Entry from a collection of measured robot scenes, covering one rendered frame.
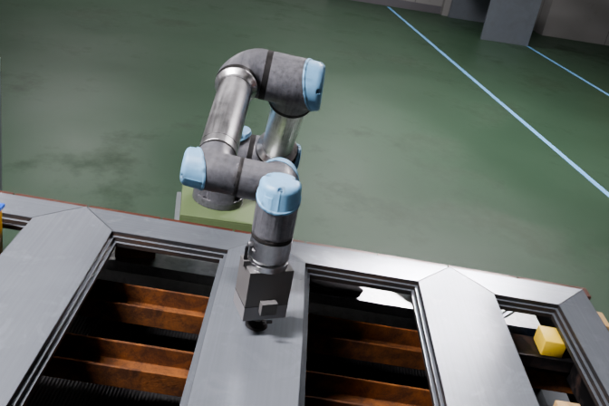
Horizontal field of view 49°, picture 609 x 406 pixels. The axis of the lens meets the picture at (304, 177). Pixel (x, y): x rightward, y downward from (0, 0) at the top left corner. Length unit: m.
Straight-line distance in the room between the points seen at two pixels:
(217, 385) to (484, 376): 0.51
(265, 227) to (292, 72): 0.49
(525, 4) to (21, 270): 9.04
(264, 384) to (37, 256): 0.57
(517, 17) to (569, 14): 1.77
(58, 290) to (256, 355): 0.41
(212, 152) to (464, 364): 0.63
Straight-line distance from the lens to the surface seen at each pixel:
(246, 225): 1.93
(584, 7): 11.70
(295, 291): 1.44
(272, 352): 1.26
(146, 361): 1.48
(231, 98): 1.42
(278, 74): 1.54
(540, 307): 1.69
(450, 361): 1.39
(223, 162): 1.24
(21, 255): 1.51
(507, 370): 1.42
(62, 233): 1.58
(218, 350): 1.25
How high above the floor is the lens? 1.65
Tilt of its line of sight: 24 degrees down
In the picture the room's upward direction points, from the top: 11 degrees clockwise
